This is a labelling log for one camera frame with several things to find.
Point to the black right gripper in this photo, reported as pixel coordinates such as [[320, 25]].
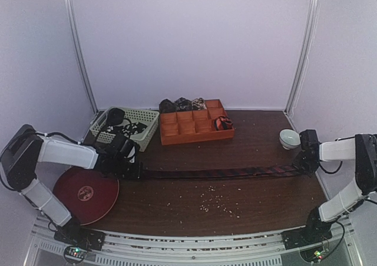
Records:
[[302, 164]]

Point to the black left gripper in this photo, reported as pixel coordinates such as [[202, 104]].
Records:
[[136, 173]]

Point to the red navy striped tie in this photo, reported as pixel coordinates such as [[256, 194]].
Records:
[[254, 172]]

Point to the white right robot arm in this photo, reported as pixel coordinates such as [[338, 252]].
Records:
[[357, 154]]

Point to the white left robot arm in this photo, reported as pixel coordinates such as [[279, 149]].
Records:
[[29, 149]]

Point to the white ceramic bowl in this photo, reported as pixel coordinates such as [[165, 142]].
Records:
[[289, 139]]

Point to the black white floral tie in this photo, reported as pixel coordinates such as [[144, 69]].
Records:
[[128, 129]]

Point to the round red tray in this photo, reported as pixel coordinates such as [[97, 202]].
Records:
[[87, 194]]

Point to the black rolled tie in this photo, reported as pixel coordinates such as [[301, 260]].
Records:
[[115, 117]]

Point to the pale green plastic basket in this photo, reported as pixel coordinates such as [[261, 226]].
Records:
[[148, 117]]

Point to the brown patterned rolled tie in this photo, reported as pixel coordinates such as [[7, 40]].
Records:
[[167, 106]]

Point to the orange wooden divider tray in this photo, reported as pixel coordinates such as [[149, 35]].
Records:
[[183, 127]]

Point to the orange navy rolled tie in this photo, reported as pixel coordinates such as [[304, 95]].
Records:
[[223, 123]]

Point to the beige patterned rolled tie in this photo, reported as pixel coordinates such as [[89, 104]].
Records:
[[198, 104]]

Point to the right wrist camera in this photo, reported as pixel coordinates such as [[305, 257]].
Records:
[[309, 140]]

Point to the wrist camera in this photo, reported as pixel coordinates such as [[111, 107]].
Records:
[[122, 147], [309, 140]]

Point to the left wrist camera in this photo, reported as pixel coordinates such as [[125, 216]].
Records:
[[122, 147]]

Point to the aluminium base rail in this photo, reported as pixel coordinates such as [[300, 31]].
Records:
[[264, 248]]

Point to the aluminium corner post right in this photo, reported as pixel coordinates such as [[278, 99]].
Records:
[[303, 61]]

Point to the aluminium corner post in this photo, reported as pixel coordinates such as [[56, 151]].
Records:
[[303, 61], [79, 54]]

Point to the aluminium corner post left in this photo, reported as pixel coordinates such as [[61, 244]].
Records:
[[79, 54]]

